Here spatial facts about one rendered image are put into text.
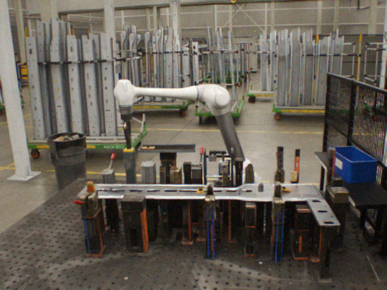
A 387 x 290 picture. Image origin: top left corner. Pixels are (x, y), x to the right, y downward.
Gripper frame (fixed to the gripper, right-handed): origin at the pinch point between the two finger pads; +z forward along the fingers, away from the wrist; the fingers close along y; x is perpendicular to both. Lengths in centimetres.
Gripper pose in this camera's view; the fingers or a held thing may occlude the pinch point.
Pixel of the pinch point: (128, 143)
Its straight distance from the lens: 243.9
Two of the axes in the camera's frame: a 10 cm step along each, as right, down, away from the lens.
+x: 10.0, -0.1, -0.9
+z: 0.3, 9.6, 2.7
